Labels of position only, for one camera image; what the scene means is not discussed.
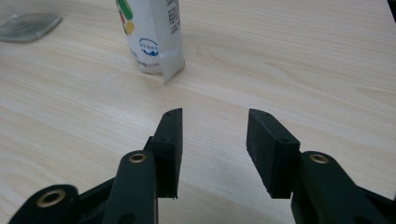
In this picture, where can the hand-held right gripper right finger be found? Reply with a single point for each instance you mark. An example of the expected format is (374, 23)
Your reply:
(271, 155)

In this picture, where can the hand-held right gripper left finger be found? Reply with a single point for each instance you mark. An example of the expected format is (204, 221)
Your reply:
(168, 149)

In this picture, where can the white and blue drink pouch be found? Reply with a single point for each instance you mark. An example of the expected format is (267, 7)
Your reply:
(146, 34)

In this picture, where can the clear container with grey lid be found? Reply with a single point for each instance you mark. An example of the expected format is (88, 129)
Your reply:
(28, 28)

